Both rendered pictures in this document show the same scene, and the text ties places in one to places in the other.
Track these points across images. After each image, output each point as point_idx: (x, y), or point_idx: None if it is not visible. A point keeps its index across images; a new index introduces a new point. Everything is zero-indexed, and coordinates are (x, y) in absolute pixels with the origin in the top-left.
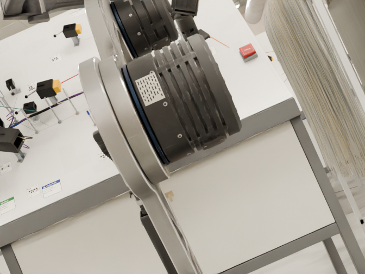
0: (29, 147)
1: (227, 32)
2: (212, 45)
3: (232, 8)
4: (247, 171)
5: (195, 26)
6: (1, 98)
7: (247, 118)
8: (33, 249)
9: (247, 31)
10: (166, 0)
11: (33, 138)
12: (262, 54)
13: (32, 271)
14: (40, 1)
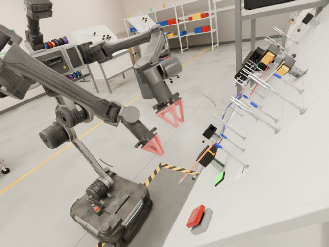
0: (234, 86)
1: (251, 193)
2: (247, 172)
3: (308, 201)
4: None
5: (129, 131)
6: (263, 41)
7: (177, 213)
8: None
9: (228, 230)
10: (151, 90)
11: (267, 78)
12: (192, 243)
13: None
14: (162, 33)
